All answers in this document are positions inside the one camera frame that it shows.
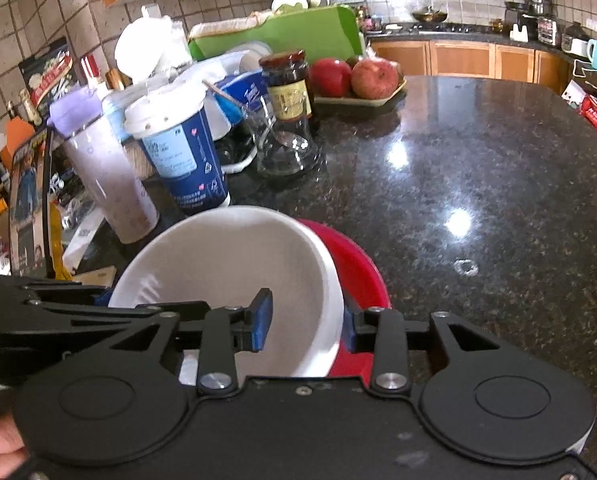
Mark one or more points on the pink plastic plate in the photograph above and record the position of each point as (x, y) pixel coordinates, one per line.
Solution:
(363, 270)

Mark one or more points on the blue tissue pack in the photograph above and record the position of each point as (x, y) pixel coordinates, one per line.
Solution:
(243, 92)

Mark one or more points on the gas stove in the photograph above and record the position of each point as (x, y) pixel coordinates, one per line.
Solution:
(458, 27)

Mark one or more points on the printed cardboard box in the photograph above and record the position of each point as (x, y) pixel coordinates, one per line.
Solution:
(28, 210)

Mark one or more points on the wok with lid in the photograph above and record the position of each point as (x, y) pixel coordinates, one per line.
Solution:
(429, 15)

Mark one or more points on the black snack package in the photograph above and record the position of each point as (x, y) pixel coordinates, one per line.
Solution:
(48, 72)

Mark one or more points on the brown kiwi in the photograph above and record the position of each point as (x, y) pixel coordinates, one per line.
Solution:
(354, 61)

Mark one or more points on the blue and white paper cup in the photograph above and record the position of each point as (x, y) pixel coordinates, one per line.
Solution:
(183, 155)

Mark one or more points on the wooden base cabinets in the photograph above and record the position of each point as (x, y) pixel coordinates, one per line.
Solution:
(463, 60)

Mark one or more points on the black coffee machine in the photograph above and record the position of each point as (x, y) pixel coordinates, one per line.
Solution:
(519, 15)

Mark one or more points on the glass beaker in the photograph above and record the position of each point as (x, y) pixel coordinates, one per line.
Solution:
(286, 152)

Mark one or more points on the beige fruit tray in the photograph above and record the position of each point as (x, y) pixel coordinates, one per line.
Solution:
(358, 101)

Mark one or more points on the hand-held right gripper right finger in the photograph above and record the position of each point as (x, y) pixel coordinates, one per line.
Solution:
(347, 332)

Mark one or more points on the white cloth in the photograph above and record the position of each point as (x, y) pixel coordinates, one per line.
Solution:
(223, 25)

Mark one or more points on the white ribbed plastic bowl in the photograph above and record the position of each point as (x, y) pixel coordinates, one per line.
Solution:
(228, 260)

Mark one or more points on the dark sauce jar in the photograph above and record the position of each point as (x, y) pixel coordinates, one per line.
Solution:
(286, 85)

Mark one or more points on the purple tumbler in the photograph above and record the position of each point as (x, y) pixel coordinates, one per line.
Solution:
(113, 180)

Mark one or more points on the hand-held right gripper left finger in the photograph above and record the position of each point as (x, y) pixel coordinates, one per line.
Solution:
(261, 320)

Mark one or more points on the red apple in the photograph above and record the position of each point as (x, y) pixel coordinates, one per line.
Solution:
(376, 79)
(331, 77)

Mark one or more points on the green cutting board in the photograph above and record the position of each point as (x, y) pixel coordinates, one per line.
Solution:
(308, 30)

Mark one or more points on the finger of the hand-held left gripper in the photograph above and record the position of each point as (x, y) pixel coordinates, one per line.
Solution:
(178, 308)
(101, 300)

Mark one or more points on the white wall socket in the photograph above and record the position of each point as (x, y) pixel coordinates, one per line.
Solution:
(150, 11)

